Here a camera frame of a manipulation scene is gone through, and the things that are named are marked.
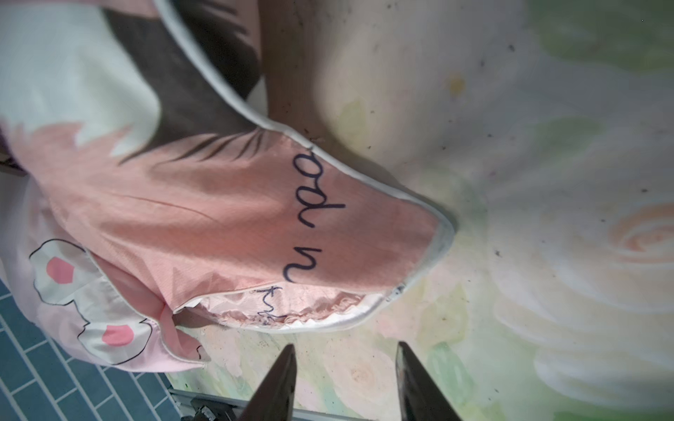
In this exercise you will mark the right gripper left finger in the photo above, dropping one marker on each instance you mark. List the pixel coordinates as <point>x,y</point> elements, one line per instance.
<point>274,398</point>

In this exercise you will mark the floral table mat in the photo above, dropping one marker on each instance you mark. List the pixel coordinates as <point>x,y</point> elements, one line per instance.
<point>545,129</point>

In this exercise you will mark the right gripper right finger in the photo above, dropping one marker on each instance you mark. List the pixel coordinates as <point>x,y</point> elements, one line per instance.
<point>418,395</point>

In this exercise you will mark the light pink cartoon pillow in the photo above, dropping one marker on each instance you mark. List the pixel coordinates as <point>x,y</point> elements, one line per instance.
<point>95,311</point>

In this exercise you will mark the salmon pink feather pillow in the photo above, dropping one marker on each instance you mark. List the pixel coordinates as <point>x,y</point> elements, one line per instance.
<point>134,124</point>

